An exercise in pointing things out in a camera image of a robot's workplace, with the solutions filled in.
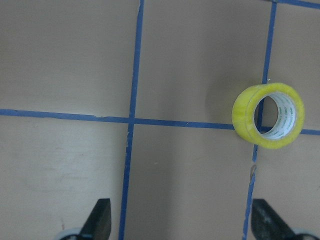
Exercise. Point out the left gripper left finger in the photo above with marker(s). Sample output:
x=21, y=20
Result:
x=99, y=223

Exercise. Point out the yellow tape roll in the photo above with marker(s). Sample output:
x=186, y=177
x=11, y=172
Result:
x=270, y=115

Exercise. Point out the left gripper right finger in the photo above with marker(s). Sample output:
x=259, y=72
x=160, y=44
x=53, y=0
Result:
x=266, y=224

